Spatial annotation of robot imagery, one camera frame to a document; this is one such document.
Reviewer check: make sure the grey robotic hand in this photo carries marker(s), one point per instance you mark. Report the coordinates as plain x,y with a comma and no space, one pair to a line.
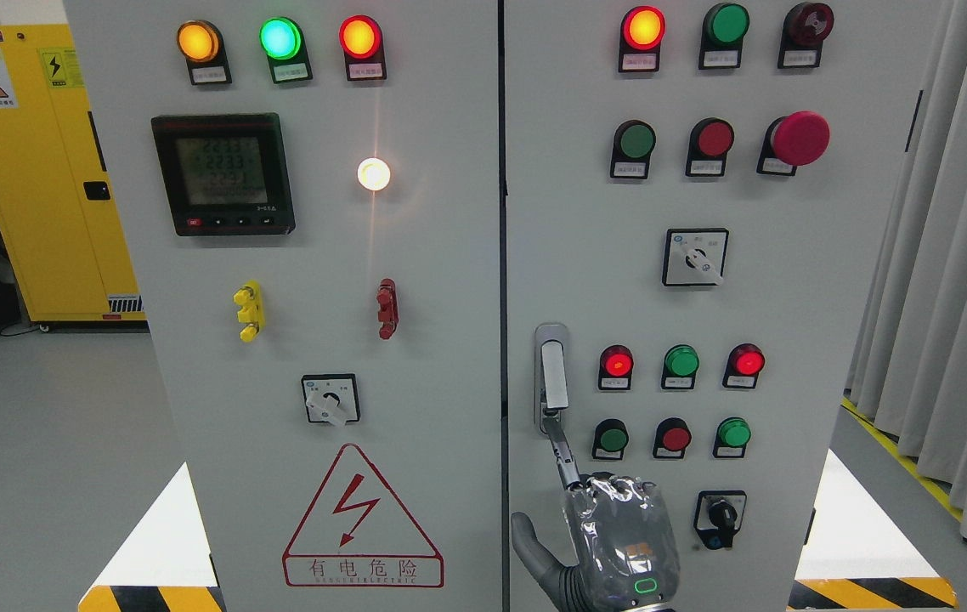
627,558

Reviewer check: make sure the silver swing door handle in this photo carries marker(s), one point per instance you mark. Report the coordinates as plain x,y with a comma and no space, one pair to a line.
550,380

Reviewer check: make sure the green push button lower left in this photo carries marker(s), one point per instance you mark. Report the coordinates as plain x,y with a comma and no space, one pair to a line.
610,441

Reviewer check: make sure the green push button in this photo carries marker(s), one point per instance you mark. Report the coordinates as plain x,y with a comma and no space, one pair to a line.
731,439
610,441
633,143

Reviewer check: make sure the red push button lower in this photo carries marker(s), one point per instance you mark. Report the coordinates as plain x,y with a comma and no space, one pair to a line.
671,440

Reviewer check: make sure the red push button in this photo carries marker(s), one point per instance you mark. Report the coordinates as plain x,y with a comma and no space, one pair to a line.
709,142
671,440

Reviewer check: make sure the green push button lower right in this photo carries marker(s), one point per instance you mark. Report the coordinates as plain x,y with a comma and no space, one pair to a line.
731,439

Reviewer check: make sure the red lamp middle left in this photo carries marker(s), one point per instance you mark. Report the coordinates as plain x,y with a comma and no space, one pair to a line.
616,365

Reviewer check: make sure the green lamp middle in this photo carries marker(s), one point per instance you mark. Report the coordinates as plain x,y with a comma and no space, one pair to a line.
680,368

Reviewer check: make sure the red lamp middle right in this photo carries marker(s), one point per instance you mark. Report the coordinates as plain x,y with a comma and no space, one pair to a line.
743,366

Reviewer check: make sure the red triangle warning sticker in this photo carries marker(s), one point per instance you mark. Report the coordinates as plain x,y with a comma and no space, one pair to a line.
356,532

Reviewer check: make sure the red terminal connector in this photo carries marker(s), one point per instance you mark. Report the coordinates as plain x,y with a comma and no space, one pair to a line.
388,309

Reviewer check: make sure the grey curtain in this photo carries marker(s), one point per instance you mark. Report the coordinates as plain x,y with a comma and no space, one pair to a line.
909,372

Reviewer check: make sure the grey electrical control cabinet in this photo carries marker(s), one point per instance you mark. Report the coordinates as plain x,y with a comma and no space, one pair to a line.
497,120

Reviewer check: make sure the green push button upper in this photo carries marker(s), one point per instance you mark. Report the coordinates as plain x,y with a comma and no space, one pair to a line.
633,143

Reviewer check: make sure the red push button upper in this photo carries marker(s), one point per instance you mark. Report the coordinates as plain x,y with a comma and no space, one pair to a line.
709,142

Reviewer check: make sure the red emergency stop button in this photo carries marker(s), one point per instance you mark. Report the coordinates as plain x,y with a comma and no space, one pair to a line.
793,141

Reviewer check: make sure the yellow terminal connector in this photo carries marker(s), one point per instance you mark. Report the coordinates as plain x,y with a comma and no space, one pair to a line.
249,299

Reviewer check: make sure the white indicator lamp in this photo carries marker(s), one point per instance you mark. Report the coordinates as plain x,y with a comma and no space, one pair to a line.
374,174

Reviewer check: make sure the red indicator lamp top right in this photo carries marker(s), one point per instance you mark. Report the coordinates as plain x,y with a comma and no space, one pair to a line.
640,39

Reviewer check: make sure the red indicator lamp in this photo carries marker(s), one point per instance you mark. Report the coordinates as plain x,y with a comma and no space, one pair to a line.
363,47
640,39

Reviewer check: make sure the green indicator lamp top right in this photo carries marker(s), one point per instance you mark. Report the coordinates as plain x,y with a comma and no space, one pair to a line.
723,31

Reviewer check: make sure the green indicator lamp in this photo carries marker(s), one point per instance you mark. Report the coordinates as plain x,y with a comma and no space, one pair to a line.
284,45
723,31

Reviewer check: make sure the black digital power meter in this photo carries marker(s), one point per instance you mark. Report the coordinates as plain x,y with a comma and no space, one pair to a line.
225,174

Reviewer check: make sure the dark red buzzer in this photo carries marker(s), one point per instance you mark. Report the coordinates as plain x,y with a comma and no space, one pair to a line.
805,28

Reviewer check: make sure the red indicator lamp top left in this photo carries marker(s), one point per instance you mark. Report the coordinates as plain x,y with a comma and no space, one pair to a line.
363,47

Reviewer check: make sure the green indicator lamp top left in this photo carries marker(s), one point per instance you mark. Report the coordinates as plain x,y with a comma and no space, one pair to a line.
284,45

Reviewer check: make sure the yellow indicator lamp top left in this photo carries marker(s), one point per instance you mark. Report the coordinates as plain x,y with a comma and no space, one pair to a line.
201,43

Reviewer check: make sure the yellow safety cabinet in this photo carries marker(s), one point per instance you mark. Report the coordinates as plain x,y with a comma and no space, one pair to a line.
58,218

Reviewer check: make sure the black key selector switch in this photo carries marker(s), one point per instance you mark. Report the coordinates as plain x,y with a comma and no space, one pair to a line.
718,517

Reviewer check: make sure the upper right selector switch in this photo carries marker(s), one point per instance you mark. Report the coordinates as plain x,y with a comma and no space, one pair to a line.
695,257

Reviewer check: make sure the left door selector switch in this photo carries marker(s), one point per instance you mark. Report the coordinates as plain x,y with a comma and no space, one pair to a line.
331,398

